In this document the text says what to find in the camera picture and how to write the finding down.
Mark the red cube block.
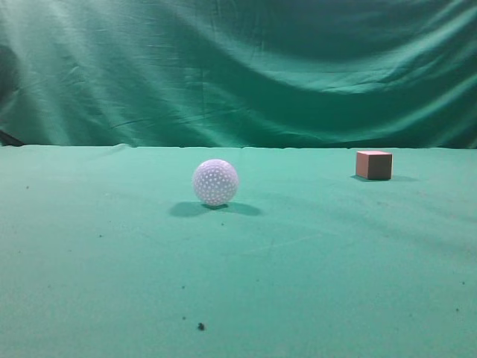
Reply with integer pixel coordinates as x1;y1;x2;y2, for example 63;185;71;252
356;151;393;180

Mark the white dimpled ball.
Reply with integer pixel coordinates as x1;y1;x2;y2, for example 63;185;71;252
192;159;239;207

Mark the green backdrop cloth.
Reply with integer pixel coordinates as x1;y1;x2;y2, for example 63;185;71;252
1;1;476;148

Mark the green table cloth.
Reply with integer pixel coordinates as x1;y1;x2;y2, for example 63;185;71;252
1;145;476;357

